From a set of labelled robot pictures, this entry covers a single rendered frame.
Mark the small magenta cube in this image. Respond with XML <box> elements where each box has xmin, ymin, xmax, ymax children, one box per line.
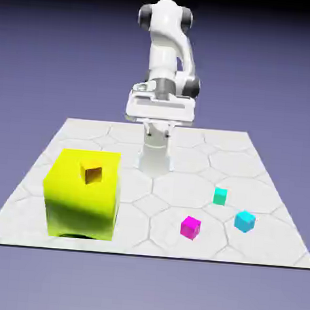
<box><xmin>179</xmin><ymin>215</ymin><xmax>203</xmax><ymax>241</ymax></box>

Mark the small cyan cube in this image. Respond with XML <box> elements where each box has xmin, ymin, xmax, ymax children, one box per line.
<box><xmin>233</xmin><ymin>209</ymin><xmax>257</xmax><ymax>234</ymax></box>

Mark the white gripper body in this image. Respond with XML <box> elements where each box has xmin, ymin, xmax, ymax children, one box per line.
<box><xmin>124</xmin><ymin>88</ymin><xmax>197</xmax><ymax>128</ymax></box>

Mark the small teal cube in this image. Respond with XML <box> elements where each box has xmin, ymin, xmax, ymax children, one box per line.
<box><xmin>212</xmin><ymin>186</ymin><xmax>228</xmax><ymax>207</ymax></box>

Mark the large yellow box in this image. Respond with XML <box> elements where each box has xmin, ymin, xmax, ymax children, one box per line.
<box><xmin>39</xmin><ymin>146</ymin><xmax>125</xmax><ymax>243</ymax></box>

